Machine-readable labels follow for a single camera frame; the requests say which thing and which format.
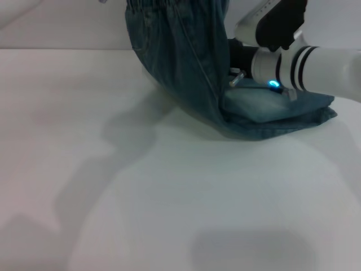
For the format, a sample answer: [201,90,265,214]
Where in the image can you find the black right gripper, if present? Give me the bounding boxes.
[226,37,261,72]

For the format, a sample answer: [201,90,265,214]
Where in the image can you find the blue denim shorts with print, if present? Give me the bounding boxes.
[124,0,338,142]

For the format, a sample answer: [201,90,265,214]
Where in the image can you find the grey right arm cable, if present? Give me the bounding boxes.
[228,70,297,102]

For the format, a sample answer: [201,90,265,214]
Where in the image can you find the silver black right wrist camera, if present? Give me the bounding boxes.
[235,0,308,53]

